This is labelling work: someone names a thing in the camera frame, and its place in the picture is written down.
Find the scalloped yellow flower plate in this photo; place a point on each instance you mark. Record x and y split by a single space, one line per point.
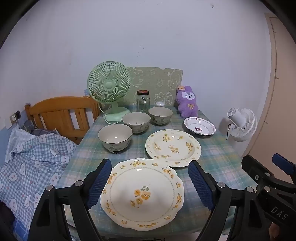
143 185

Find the glass jar with dark lid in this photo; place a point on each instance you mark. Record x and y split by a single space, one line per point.
143 102

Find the black wall socket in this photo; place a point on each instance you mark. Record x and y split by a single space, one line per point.
17 114

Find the beige door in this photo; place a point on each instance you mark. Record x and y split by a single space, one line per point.
284 92

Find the small red flower plate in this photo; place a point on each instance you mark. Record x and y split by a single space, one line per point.
200 126

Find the grey cloth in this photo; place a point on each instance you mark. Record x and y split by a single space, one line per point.
39 132

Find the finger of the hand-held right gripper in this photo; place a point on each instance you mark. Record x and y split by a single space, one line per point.
254 169
281 162

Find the plaid tablecloth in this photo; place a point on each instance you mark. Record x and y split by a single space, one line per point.
215 157

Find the cotton swab container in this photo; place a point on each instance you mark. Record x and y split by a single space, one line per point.
160 103

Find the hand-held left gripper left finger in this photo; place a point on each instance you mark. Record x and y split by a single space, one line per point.
99 183

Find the blue checked printed blanket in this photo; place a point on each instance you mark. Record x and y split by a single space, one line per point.
34 162

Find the grey floral ceramic bowl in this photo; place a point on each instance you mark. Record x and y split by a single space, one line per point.
160 113
136 120
115 136

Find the green desk fan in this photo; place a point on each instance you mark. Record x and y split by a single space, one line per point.
108 85

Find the wooden headboard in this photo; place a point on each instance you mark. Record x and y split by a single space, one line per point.
57 106

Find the white wall socket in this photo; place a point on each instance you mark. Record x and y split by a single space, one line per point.
12 118

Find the round yellow flower plate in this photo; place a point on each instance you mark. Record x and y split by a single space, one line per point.
173 143

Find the purple plush bunny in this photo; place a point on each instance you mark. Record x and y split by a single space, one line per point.
187 104

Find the green printed mat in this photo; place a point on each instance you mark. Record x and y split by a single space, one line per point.
157 78

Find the white clip fan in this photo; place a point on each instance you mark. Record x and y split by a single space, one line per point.
242 125

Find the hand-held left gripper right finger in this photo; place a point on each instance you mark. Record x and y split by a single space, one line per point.
201 183

